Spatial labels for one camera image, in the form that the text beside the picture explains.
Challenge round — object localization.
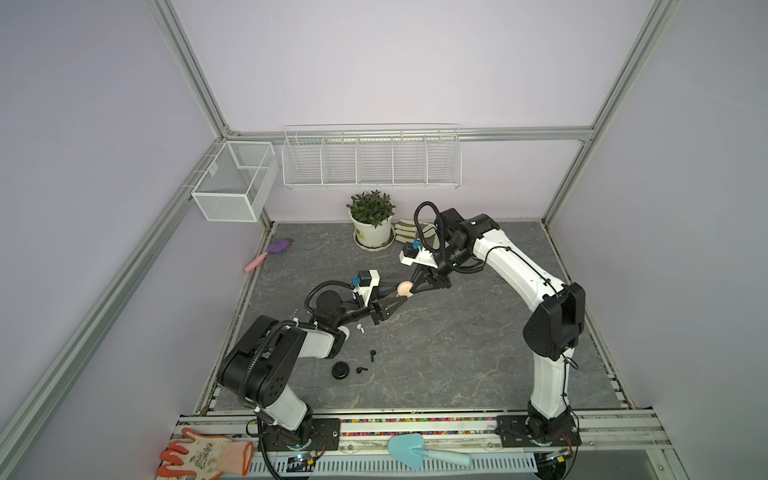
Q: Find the white slotted cable duct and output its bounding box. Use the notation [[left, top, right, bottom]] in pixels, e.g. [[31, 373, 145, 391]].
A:
[[245, 452, 538, 479]]

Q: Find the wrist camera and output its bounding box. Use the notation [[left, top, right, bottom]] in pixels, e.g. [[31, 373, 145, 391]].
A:
[[352, 270, 380, 305], [399, 241, 437, 268]]

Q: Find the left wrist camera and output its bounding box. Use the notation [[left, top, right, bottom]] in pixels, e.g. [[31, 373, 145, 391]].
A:
[[352, 270, 380, 305]]

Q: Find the potted green plant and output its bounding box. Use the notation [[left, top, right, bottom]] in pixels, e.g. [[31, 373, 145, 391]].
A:
[[346, 190, 395, 250]]

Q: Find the long white wire basket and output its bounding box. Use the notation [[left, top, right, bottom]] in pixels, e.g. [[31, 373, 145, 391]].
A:
[[282, 124, 463, 189]]

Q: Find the beige gardening glove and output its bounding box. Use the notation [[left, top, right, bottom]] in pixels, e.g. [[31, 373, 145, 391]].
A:
[[394, 218, 438, 248]]

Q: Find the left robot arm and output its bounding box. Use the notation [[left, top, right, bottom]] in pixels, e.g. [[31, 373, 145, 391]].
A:
[[217, 278, 411, 446]]

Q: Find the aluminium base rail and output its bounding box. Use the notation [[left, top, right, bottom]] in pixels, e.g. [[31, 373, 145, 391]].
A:
[[171, 410, 673, 454]]

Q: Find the teal garden trowel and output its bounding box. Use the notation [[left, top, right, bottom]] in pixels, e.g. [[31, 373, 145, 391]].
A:
[[387, 434, 473, 470]]

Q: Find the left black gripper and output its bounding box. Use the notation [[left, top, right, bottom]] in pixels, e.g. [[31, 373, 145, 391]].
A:
[[334, 282, 406, 329]]

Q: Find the white mesh box basket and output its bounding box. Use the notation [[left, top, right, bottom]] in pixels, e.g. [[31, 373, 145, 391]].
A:
[[192, 141, 279, 223]]

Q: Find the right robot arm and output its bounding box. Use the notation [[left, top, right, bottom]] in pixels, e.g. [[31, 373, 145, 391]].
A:
[[397, 201, 586, 446]]

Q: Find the purple pink brush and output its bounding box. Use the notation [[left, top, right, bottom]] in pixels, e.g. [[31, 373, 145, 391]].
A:
[[243, 238, 293, 273]]

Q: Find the pink earbud charging case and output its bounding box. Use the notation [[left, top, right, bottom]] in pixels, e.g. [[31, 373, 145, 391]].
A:
[[397, 281, 413, 298]]

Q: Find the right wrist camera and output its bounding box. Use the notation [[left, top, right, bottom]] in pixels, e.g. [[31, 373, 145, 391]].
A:
[[399, 241, 437, 268]]

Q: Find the red white work glove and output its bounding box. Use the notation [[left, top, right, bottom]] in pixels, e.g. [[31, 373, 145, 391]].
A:
[[156, 428, 255, 479]]

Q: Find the black earbud charging case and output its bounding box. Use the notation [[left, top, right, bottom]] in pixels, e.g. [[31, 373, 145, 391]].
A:
[[331, 361, 350, 380]]

